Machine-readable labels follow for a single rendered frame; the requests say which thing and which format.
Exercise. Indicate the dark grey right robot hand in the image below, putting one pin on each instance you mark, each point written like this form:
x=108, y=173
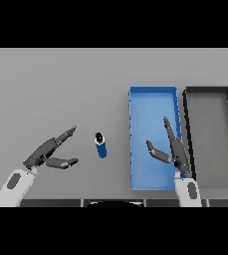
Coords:
x=178, y=152

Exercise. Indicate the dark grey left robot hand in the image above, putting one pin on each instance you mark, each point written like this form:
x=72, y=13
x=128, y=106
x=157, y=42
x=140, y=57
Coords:
x=42, y=152

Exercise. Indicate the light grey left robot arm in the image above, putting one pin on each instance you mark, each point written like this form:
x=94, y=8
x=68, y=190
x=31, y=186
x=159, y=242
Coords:
x=14, y=187

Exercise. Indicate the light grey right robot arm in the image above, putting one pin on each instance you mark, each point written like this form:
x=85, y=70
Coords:
x=188, y=192

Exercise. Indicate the blue bin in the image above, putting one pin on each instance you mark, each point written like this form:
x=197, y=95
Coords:
x=152, y=139

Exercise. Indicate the dark grey bin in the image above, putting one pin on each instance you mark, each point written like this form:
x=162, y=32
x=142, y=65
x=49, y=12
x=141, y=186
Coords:
x=211, y=139

